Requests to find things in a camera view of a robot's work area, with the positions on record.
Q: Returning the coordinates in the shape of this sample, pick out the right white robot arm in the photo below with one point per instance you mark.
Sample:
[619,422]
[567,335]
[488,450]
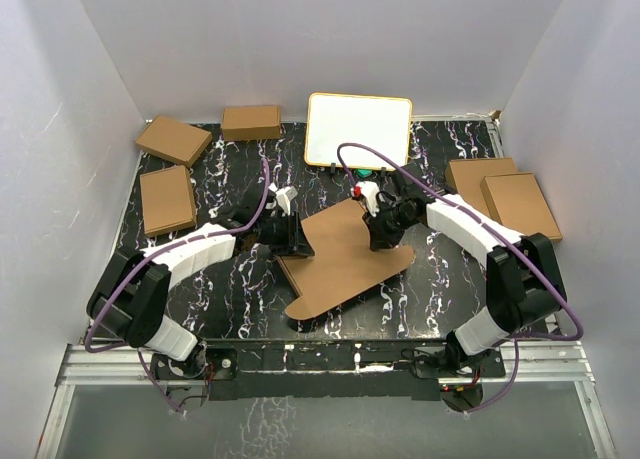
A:
[523,283]

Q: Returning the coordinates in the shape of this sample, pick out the folded cardboard box back centre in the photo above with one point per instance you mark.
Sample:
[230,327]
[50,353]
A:
[249,123]

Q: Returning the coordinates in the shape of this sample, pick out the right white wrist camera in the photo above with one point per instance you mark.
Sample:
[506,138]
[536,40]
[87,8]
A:
[366,193]

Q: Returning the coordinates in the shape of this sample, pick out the folded cardboard box back left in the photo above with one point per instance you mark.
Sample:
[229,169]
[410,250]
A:
[174,141]

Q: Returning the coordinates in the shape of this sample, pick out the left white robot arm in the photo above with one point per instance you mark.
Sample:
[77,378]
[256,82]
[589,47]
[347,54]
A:
[132,293]

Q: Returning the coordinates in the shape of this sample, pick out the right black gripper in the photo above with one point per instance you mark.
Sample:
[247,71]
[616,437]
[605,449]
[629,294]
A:
[383,228]

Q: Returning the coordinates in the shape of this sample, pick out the black base bar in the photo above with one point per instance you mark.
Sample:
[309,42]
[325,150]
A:
[339,368]

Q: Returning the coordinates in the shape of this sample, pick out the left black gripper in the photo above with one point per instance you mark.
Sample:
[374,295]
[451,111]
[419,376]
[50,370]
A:
[292,236]

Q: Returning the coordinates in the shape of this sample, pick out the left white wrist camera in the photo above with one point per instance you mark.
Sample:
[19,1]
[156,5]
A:
[279,200]

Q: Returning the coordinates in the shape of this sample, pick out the small folded cardboard box right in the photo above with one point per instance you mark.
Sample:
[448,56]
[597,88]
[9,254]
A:
[517,202]

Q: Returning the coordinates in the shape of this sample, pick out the large cardboard box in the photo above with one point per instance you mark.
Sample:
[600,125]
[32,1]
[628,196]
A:
[343,265]
[465,176]

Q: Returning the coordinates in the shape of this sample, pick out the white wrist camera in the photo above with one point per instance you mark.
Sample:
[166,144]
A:
[366,193]
[279,200]

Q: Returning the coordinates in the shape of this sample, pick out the white board with yellow frame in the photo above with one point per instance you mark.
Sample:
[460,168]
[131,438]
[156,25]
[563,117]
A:
[381,123]

